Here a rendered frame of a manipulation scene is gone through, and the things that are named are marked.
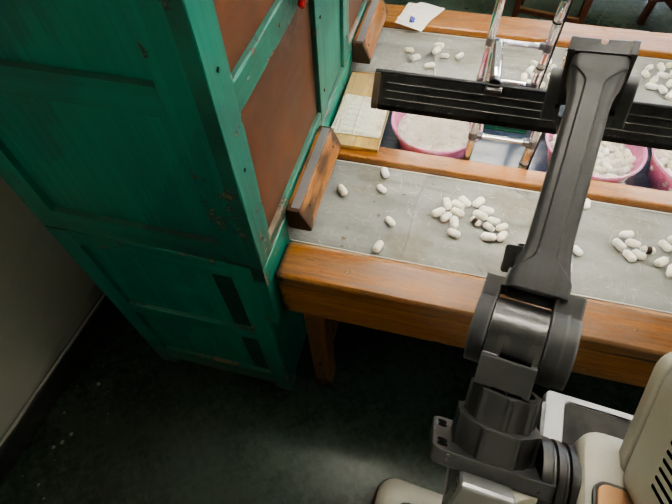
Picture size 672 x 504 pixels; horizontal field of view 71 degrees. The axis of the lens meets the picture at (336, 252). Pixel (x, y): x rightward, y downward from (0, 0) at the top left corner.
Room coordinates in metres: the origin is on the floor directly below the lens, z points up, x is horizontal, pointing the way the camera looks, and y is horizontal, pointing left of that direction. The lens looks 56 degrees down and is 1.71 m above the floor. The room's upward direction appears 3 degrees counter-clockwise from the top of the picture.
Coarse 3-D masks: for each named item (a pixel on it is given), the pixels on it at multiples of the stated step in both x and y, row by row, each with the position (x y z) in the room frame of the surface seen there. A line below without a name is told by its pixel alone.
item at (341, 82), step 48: (336, 96) 1.17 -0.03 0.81; (96, 240) 0.68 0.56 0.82; (288, 240) 0.70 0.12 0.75; (144, 288) 0.68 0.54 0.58; (192, 288) 0.63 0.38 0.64; (240, 288) 0.58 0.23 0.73; (144, 336) 0.71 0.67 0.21; (192, 336) 0.67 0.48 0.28; (240, 336) 0.61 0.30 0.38; (288, 336) 0.64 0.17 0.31; (288, 384) 0.56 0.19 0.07
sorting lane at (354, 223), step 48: (336, 192) 0.85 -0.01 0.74; (432, 192) 0.84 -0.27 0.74; (480, 192) 0.83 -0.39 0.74; (528, 192) 0.82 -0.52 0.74; (336, 240) 0.70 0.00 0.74; (384, 240) 0.69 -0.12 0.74; (432, 240) 0.68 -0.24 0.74; (480, 240) 0.67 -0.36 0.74; (576, 240) 0.66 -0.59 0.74; (624, 240) 0.65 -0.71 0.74; (576, 288) 0.52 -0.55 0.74; (624, 288) 0.52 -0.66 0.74
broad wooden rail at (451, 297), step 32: (288, 256) 0.64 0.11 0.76; (320, 256) 0.63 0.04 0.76; (352, 256) 0.63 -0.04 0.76; (288, 288) 0.58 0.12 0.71; (320, 288) 0.56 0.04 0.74; (352, 288) 0.54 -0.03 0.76; (384, 288) 0.54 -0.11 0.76; (416, 288) 0.53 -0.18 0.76; (448, 288) 0.53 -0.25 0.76; (480, 288) 0.52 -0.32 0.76; (352, 320) 0.54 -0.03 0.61; (384, 320) 0.51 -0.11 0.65; (416, 320) 0.49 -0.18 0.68; (448, 320) 0.47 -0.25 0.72; (608, 320) 0.43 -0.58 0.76; (640, 320) 0.42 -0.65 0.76; (608, 352) 0.37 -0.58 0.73; (640, 352) 0.36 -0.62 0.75; (640, 384) 0.34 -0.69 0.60
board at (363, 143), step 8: (352, 72) 1.32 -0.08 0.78; (352, 80) 1.28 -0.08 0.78; (360, 80) 1.28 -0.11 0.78; (368, 80) 1.28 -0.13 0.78; (352, 88) 1.24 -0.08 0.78; (360, 88) 1.24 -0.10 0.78; (368, 88) 1.24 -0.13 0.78; (368, 96) 1.20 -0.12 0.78; (384, 128) 1.06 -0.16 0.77; (344, 136) 1.03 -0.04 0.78; (352, 136) 1.03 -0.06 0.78; (360, 136) 1.03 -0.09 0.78; (344, 144) 1.00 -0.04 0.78; (352, 144) 1.00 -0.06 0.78; (360, 144) 0.99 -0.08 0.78; (368, 144) 0.99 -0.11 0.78; (376, 144) 0.99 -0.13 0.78; (376, 152) 0.97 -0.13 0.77
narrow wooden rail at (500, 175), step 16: (352, 160) 0.96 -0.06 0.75; (368, 160) 0.95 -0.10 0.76; (384, 160) 0.94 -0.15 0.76; (400, 160) 0.94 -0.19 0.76; (416, 160) 0.93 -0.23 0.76; (432, 160) 0.93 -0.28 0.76; (448, 160) 0.93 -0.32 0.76; (464, 160) 0.92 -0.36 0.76; (448, 176) 0.89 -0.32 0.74; (464, 176) 0.88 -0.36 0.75; (480, 176) 0.86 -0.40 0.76; (496, 176) 0.86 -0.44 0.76; (512, 176) 0.86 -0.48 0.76; (528, 176) 0.85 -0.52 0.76; (544, 176) 0.85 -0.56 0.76; (592, 192) 0.79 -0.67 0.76; (608, 192) 0.78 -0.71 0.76; (624, 192) 0.78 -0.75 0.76; (640, 192) 0.78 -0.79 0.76; (656, 192) 0.78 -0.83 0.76; (656, 208) 0.74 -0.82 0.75
